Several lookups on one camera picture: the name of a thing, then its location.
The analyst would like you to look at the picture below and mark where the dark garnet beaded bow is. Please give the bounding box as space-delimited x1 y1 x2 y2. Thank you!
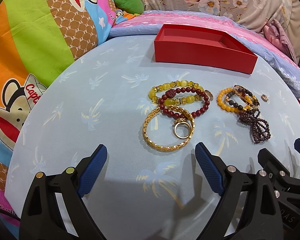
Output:
238 109 271 144

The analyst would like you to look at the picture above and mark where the pink purple crumpled cloth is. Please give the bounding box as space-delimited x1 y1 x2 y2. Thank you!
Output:
262 19 296 62

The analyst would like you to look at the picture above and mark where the dark red bead bracelet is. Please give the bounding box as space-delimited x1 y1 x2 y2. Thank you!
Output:
157 87 211 120

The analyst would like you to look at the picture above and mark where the thin gold bangle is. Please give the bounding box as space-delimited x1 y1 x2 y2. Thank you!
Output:
234 85 260 109

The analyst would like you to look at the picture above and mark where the orange yellow bead bracelet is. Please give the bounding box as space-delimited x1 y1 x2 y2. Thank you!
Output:
216 87 253 113

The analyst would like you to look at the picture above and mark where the pink blue rose pillow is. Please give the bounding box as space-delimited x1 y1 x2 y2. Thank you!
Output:
108 10 300 98

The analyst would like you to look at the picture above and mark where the gold ring with ornament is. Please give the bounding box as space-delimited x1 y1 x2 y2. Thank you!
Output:
173 119 193 140

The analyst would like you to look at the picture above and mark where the red cardboard tray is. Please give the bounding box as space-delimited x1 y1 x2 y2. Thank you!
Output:
154 24 257 74

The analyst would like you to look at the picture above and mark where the green plush cushion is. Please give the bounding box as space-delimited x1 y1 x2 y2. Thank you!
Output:
114 0 144 14

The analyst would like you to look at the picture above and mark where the gold woven bangle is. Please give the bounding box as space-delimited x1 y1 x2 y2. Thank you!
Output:
141 105 196 152

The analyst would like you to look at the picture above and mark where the light blue palm tablecloth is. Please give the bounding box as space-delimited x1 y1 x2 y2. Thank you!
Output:
5 36 300 239

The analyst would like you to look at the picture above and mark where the yellow glass bead bracelet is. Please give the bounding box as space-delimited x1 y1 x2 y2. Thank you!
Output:
148 80 206 106

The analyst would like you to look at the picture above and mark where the dark brown bead bracelet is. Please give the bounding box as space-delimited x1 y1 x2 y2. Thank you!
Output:
224 87 256 111

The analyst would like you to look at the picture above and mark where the monkey cartoon colourful quilt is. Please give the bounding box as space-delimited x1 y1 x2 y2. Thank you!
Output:
0 0 138 230

